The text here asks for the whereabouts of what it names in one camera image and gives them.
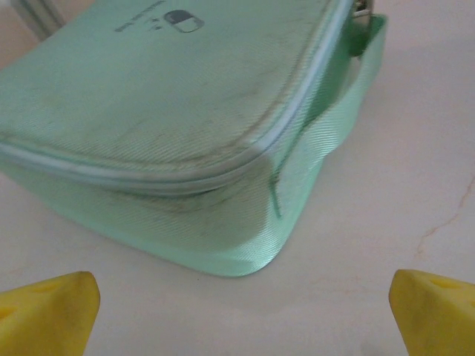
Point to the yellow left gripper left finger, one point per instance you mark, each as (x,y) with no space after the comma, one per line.
(44,319)

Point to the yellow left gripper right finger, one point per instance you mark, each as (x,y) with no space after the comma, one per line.
(438,319)

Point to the mint green medicine bag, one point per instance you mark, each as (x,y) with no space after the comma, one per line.
(148,111)

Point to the aluminium frame post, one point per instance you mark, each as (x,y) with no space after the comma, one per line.
(41,16)

